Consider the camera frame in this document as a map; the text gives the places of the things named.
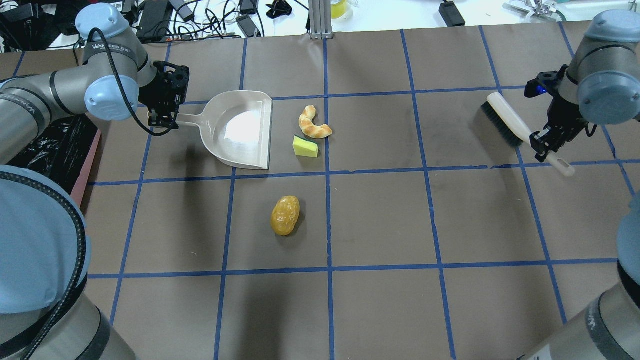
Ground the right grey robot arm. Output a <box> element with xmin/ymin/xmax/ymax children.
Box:
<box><xmin>521</xmin><ymin>10</ymin><xmax>640</xmax><ymax>360</ymax></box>

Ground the yellow toy potato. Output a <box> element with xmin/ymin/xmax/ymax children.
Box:
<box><xmin>270</xmin><ymin>195</ymin><xmax>301</xmax><ymax>237</ymax></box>

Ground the yellow tape roll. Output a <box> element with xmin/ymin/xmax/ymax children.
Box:
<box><xmin>330</xmin><ymin>0</ymin><xmax>349</xmax><ymax>19</ymax></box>

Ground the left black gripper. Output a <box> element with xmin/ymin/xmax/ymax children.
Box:
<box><xmin>139</xmin><ymin>61</ymin><xmax>190</xmax><ymax>129</ymax></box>

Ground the toy croissant bread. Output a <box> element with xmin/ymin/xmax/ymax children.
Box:
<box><xmin>298</xmin><ymin>105</ymin><xmax>333</xmax><ymax>139</ymax></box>

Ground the yellow green sponge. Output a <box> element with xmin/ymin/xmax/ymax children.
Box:
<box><xmin>292</xmin><ymin>136</ymin><xmax>319</xmax><ymax>158</ymax></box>

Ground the black power adapter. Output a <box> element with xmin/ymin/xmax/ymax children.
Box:
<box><xmin>438</xmin><ymin>0</ymin><xmax>466</xmax><ymax>28</ymax></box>

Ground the aluminium frame post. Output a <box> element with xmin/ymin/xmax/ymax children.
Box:
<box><xmin>308</xmin><ymin>0</ymin><xmax>334</xmax><ymax>40</ymax></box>

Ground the beige plastic dustpan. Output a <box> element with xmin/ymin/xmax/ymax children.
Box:
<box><xmin>148</xmin><ymin>90</ymin><xmax>273</xmax><ymax>178</ymax></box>

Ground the black lined trash bin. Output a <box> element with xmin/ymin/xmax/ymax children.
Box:
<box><xmin>7</xmin><ymin>115</ymin><xmax>102</xmax><ymax>206</ymax></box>

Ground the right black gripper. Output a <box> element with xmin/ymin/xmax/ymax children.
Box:
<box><xmin>525</xmin><ymin>64</ymin><xmax>598</xmax><ymax>162</ymax></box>

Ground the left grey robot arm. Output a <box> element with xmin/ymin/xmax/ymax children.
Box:
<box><xmin>1</xmin><ymin>3</ymin><xmax>190</xmax><ymax>360</ymax></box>

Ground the beige hand brush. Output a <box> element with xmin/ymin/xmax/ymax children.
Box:
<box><xmin>481</xmin><ymin>92</ymin><xmax>576</xmax><ymax>177</ymax></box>

